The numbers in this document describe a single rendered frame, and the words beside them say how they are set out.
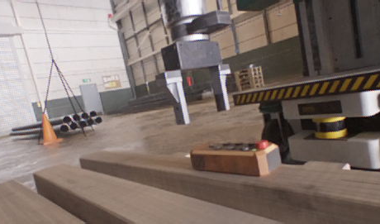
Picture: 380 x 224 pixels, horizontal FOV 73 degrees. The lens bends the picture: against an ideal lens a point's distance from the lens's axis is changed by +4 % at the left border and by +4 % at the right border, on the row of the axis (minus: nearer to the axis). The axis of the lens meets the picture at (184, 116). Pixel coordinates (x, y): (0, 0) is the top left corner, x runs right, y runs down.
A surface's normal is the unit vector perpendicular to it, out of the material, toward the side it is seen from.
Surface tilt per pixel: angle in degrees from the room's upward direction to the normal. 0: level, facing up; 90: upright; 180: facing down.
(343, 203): 90
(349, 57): 90
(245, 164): 90
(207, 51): 90
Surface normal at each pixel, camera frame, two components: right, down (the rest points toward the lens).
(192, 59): 0.70, -0.08
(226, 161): -0.69, 0.21
